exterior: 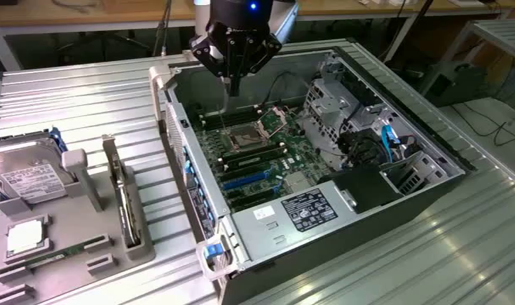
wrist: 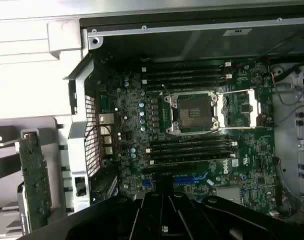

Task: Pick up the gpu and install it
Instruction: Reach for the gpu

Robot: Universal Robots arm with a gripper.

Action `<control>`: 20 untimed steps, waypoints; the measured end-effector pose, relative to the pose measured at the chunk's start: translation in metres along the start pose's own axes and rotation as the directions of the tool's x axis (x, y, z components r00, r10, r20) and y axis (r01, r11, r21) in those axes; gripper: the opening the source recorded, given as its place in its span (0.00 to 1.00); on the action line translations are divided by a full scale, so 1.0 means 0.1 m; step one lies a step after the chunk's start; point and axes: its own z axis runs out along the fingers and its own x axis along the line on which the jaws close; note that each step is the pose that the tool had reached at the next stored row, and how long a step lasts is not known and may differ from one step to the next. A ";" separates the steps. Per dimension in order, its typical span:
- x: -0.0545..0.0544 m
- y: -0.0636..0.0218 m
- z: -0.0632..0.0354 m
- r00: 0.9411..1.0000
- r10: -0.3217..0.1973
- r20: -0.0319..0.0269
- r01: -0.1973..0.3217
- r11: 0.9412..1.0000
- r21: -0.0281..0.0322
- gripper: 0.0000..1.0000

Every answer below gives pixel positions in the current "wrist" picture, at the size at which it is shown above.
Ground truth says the silver chipset heatsink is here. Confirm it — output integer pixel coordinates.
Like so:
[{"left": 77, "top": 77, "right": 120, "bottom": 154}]
[{"left": 215, "top": 186, "right": 242, "bottom": 203}]

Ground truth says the blue expansion slot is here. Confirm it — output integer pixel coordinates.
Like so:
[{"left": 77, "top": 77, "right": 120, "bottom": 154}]
[{"left": 143, "top": 176, "right": 196, "bottom": 187}]

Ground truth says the black expansion slot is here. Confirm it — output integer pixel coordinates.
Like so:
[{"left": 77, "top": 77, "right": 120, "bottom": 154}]
[{"left": 141, "top": 166, "right": 195, "bottom": 175}]

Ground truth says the green motherboard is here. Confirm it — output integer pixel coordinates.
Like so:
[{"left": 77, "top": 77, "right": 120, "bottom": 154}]
[{"left": 99, "top": 59, "right": 277, "bottom": 216}]

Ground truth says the black RAM slot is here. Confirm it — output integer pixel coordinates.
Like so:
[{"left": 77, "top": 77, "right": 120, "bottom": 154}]
[
  {"left": 150, "top": 148, "right": 234, "bottom": 161},
  {"left": 141, "top": 73, "right": 232, "bottom": 85},
  {"left": 145, "top": 141, "right": 239, "bottom": 155},
  {"left": 146, "top": 80, "right": 226, "bottom": 91},
  {"left": 141, "top": 61, "right": 232, "bottom": 73},
  {"left": 150, "top": 136, "right": 232, "bottom": 147},
  {"left": 145, "top": 68, "right": 226, "bottom": 79}
]

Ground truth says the CPU socket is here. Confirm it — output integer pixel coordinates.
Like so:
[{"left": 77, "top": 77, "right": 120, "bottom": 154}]
[{"left": 163, "top": 91, "right": 220, "bottom": 136}]

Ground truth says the silver socket cover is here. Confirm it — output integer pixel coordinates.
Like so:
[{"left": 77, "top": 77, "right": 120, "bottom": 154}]
[{"left": 215, "top": 88, "right": 265, "bottom": 130}]

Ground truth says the grey parts rack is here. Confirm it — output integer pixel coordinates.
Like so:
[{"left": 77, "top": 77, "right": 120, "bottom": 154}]
[{"left": 0, "top": 116, "right": 69, "bottom": 240}]

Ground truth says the black open PC case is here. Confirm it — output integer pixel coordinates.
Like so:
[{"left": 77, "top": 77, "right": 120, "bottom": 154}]
[{"left": 48, "top": 9, "right": 304, "bottom": 226}]

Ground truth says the grey wire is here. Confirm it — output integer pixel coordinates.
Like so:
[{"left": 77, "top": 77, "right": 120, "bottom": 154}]
[{"left": 273, "top": 83, "right": 304, "bottom": 126}]

